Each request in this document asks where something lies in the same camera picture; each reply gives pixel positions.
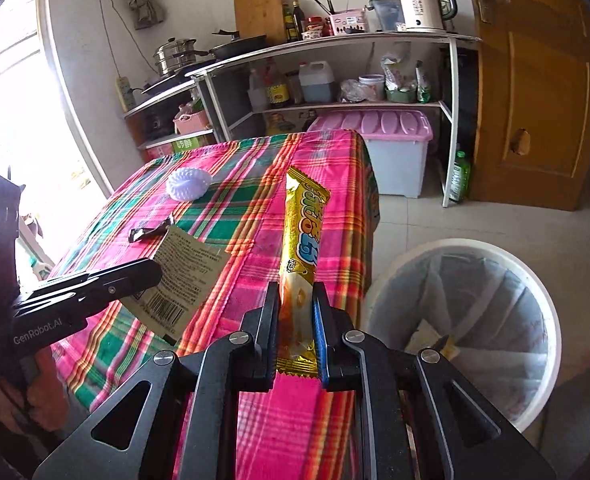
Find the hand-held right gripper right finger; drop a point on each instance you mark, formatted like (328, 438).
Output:
(321, 340)

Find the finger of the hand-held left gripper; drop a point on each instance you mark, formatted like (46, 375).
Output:
(125, 280)

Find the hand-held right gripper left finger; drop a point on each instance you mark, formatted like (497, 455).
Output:
(267, 330)

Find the beige kraft snack packet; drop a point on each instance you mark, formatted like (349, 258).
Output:
(185, 280)

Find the long yellow snack wrapper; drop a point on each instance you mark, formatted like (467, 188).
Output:
(302, 240)

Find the white trash bin with liner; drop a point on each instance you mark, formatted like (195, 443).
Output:
(475, 300)

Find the person's left hand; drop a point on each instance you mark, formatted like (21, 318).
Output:
(45, 385)

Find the black torn wrapper piece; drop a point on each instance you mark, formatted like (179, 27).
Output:
(147, 234)

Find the white ribbed plastic ball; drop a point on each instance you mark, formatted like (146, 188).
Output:
(187, 185)

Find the cardboard box with green print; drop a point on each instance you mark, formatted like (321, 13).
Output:
(185, 145)

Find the pink plastic basket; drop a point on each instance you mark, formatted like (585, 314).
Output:
(192, 124)

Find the white power strip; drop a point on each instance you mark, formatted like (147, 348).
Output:
(123, 95)

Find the low white stove rack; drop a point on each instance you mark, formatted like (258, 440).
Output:
(165, 97)

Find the storage box with pink lid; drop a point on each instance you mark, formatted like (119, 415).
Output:
(375, 150)

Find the black cooktop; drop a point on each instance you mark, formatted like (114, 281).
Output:
(167, 84)

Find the green drink bottle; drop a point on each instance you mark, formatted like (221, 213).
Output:
(460, 175)

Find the steel steamer pot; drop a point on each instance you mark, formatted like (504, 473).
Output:
(175, 57)

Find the clear plastic bottle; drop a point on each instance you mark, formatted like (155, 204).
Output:
(259, 92)

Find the yellow label sauce bottle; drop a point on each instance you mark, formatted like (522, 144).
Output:
(278, 90)

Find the crumpled clear plastic bag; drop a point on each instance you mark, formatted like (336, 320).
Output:
(352, 92)

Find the plastic jug of dark liquid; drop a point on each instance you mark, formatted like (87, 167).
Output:
(317, 85)

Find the white plastic tub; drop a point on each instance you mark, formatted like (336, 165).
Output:
(372, 87)

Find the black frying pan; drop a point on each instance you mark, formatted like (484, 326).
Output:
(240, 45)

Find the white and green food bags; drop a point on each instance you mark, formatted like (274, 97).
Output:
(397, 77)

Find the green packet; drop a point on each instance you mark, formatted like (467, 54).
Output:
(423, 85)

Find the white kitchen shelf rack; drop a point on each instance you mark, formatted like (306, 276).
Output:
(325, 45)

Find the wooden cutting board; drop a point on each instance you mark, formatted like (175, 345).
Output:
(260, 10)

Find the dark glass bottle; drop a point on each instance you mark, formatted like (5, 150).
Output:
(288, 22)
(299, 22)

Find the red lidded jar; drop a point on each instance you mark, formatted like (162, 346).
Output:
(315, 27)

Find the pink utensil holder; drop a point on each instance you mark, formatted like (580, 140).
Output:
(350, 22)

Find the clear water filter pitcher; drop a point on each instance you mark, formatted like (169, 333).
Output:
(387, 15)

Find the wooden door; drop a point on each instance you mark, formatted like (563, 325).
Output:
(535, 85)

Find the white electric kettle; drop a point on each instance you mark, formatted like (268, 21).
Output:
(422, 7)

